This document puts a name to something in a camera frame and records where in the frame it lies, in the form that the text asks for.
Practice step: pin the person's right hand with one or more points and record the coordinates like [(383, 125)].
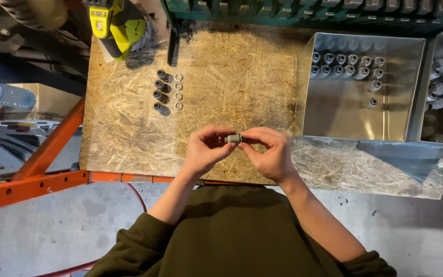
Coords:
[(273, 161)]

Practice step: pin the brown cardboard box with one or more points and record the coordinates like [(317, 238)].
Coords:
[(56, 102)]

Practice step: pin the orange metal shelf frame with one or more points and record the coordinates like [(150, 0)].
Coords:
[(40, 169)]

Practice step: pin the folded shiny metal sheet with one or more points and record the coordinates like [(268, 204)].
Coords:
[(417, 157)]

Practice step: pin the group of gray fittings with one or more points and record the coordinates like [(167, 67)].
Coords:
[(354, 69)]

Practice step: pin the person's olive green sweatshirt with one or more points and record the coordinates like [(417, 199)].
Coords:
[(229, 238)]

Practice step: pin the black metal bar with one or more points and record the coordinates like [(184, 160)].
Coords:
[(173, 48)]

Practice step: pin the shiny sheet metal bin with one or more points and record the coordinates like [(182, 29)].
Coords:
[(340, 119)]

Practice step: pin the person's left hand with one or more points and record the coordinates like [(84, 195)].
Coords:
[(200, 154)]

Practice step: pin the green metal rack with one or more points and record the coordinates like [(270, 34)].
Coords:
[(321, 11)]

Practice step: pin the clear plastic water bottle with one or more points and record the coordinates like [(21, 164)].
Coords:
[(2, 94)]

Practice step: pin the dark machine housing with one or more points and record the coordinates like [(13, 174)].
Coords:
[(21, 30)]

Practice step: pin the heap of tools under shelf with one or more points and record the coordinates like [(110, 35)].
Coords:
[(10, 142)]

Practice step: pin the gray plastic fitting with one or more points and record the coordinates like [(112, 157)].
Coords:
[(157, 94), (233, 139), (157, 106), (161, 73), (159, 84)]

